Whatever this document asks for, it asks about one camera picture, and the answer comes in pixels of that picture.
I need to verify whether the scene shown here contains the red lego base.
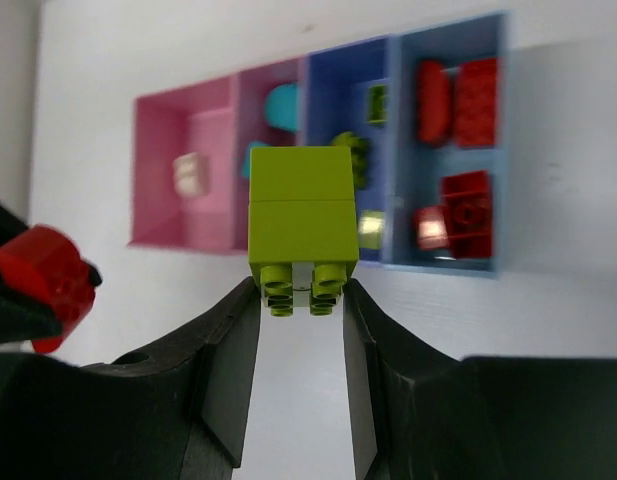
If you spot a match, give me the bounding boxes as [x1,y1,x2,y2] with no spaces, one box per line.
[415,59,452,146]

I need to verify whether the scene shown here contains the red curved lego brick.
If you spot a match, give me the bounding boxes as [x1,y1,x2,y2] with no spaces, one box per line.
[0,225,96,354]

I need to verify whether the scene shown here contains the lime green lego brick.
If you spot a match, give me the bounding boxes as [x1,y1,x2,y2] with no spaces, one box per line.
[331,131,370,190]

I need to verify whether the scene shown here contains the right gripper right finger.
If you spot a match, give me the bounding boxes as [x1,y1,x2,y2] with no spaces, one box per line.
[343,281,617,479]

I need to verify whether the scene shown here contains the large pink bin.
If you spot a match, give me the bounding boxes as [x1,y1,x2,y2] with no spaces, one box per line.
[130,75,237,253]

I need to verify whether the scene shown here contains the red curved lego top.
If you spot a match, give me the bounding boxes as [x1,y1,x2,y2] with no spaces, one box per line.
[441,170,493,259]

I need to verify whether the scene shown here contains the small pink bin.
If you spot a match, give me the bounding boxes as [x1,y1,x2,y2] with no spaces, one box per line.
[235,57,302,202]

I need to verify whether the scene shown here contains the green lego with stud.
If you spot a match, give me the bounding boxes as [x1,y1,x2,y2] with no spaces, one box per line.
[358,210,385,250]

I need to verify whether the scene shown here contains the light blue bin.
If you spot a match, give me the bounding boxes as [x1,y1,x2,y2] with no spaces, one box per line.
[382,11,509,277]

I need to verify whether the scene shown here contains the teal curved lego brick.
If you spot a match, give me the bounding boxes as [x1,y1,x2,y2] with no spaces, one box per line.
[264,82,300,133]

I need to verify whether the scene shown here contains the beige lego brick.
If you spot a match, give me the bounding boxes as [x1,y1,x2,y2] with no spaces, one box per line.
[173,152,209,199]

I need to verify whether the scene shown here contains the periwinkle blue bin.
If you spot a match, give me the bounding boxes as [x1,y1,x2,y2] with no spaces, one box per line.
[302,33,402,266]

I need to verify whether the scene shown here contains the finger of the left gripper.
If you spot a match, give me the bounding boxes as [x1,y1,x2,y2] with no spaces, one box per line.
[0,192,104,351]

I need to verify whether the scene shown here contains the teal lego base brick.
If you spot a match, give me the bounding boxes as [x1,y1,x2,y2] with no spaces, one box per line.
[240,141,260,179]

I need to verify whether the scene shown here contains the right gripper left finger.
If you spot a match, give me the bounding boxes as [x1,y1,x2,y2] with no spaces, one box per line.
[0,278,260,479]

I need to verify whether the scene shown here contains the small red lego brick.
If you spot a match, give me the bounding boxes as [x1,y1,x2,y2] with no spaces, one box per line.
[413,205,449,251]

